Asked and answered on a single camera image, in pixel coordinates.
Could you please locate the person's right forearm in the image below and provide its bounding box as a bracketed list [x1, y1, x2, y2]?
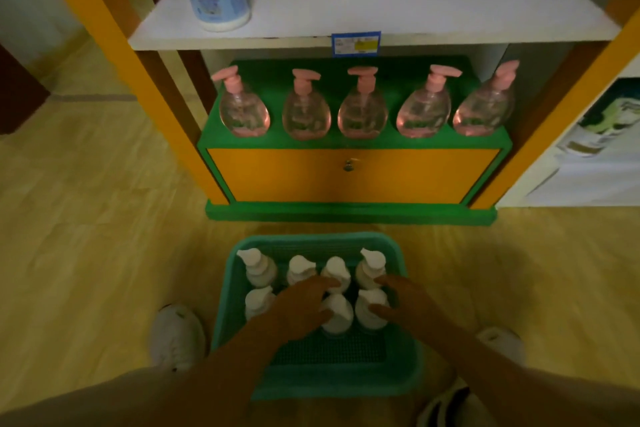
[419, 326, 601, 427]

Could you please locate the clear pink pump bottle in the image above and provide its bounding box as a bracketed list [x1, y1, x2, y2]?
[281, 68, 333, 141]
[452, 59, 521, 138]
[395, 64, 463, 139]
[210, 65, 272, 138]
[337, 65, 389, 140]

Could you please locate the dark brown wooden door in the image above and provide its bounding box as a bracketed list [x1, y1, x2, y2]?
[0, 43, 51, 136]

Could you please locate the person's right white shoe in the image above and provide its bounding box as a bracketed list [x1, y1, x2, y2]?
[417, 325, 527, 427]

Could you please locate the person's left forearm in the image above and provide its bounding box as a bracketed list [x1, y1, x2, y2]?
[149, 324, 301, 427]

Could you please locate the orange framed white shelf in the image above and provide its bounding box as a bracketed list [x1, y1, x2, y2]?
[22, 0, 640, 228]

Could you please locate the blue price tag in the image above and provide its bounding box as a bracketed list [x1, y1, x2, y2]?
[331, 31, 383, 58]

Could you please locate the person's left white shoe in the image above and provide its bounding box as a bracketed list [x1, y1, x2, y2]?
[149, 304, 207, 374]

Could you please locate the person's left hand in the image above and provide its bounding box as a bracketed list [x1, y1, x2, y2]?
[259, 275, 342, 344]

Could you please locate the person's right hand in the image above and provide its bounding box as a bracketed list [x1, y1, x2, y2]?
[367, 274, 452, 348]

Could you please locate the green orange base cabinet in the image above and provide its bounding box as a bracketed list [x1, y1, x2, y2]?
[196, 55, 513, 228]

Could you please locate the person's white shoe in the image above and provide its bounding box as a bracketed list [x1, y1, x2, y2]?
[417, 325, 527, 427]
[149, 304, 207, 374]

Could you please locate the teal plastic basket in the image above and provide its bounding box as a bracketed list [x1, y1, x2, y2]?
[211, 231, 425, 402]

